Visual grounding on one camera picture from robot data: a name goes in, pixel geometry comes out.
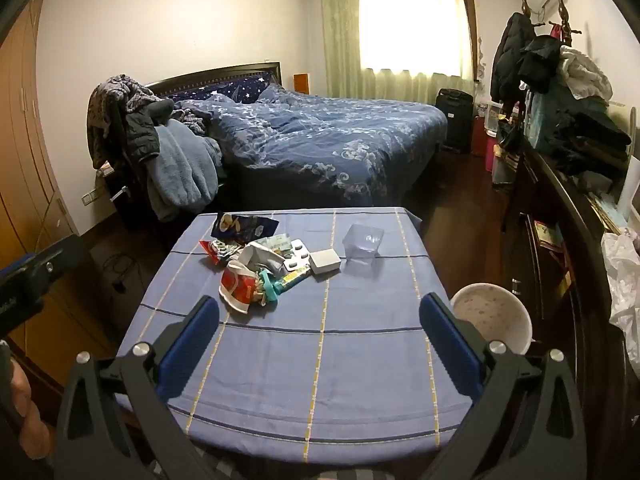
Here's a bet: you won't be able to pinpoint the small white box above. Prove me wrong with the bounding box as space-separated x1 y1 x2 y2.
308 248 342 276

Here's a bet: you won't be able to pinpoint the yellow tube box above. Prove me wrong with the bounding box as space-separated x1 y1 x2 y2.
282 266 313 286

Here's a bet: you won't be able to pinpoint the blue floral duvet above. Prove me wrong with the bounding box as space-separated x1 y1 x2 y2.
175 85 448 207

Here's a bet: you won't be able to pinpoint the dark blue snack bag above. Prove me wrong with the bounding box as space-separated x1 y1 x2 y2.
210 211 279 251

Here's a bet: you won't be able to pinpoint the wooden wardrobe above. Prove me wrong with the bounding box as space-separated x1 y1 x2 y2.
0 0 121 361

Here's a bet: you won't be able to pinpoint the starry dark blue pillow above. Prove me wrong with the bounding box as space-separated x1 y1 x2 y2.
165 72 276 103

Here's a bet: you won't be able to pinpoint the dark wooden bed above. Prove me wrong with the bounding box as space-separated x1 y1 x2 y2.
145 61 448 208

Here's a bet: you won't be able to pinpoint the dark hanging garment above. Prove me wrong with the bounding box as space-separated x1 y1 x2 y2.
517 35 563 93

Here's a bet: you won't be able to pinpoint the wooden coat rack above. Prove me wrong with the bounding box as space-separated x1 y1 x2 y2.
520 0 573 41

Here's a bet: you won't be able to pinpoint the pale green sheer curtain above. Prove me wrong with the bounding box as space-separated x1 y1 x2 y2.
320 0 473 103

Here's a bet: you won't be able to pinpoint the red snack wrapper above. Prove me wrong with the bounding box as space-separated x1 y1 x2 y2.
199 239 246 264

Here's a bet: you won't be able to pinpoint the white hanging garment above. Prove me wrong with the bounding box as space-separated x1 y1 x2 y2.
557 45 613 101

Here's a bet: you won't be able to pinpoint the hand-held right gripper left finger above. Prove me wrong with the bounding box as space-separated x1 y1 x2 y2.
54 295 221 480

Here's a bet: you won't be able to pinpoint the white plastic bag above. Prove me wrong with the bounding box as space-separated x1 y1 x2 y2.
600 230 640 346

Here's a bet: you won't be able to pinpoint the black suitcase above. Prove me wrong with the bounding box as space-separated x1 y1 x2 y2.
436 88 473 154

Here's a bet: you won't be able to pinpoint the clear plastic container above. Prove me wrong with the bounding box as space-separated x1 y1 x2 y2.
342 223 385 259

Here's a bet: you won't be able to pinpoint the teal bag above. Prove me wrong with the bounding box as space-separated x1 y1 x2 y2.
525 90 566 147

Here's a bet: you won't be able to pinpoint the books in dresser shelf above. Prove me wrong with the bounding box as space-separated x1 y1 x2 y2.
532 220 567 252

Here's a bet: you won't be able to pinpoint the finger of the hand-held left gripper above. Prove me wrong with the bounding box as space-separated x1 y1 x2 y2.
0 234 87 301

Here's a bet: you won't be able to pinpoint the dark wooden dresser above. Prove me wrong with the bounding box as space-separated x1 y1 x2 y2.
502 135 640 480

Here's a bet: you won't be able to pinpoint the black chair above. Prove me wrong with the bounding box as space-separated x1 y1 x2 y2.
107 105 151 228

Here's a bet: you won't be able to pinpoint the pile of dark clothes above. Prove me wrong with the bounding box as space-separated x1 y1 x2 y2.
545 110 633 177

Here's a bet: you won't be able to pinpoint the white stool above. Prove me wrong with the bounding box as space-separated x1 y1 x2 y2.
450 283 533 356

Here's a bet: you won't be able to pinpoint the dark padded jacket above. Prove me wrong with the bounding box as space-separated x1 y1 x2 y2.
125 100 176 167

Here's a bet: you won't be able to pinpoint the red and white wrapper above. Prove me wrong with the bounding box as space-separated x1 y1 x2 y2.
218 259 263 313

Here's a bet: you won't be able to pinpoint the light green packet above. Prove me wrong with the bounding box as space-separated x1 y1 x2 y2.
261 232 294 253

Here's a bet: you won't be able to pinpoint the teal plastic item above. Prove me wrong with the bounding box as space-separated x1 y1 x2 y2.
257 269 286 306

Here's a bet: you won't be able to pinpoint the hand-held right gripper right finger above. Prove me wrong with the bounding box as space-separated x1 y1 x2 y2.
419 292 587 480

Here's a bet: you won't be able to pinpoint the person's left hand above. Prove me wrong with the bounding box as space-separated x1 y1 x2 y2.
0 357 53 477

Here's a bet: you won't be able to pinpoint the grey patterned garment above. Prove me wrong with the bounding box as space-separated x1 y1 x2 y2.
87 74 161 171

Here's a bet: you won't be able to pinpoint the black floor cable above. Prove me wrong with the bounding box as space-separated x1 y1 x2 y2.
102 254 137 294

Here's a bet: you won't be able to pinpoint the white packet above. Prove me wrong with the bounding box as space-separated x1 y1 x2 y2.
237 240 288 281

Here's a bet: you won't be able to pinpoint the long black coat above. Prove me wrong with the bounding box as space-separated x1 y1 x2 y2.
490 12 536 103

